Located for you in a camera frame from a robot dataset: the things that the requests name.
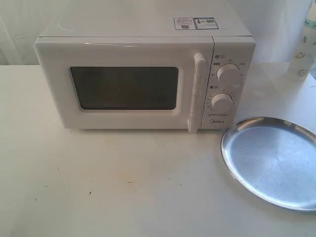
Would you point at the white microwave door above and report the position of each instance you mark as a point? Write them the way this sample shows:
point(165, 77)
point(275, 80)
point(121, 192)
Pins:
point(127, 83)

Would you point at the white microwave oven body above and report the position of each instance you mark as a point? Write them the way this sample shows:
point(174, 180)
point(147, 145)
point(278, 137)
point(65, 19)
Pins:
point(233, 44)

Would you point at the lower white timer knob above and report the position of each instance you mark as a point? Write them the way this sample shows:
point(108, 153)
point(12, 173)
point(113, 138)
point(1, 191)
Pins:
point(221, 103)

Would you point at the upper white control knob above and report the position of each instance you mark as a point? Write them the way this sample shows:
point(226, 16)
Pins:
point(229, 74)

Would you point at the round steel tray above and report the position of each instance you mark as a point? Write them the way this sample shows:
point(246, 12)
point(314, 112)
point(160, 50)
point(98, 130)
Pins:
point(274, 159)

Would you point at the white patterned bottle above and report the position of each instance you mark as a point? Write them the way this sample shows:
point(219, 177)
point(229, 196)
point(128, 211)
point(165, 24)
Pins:
point(305, 51)

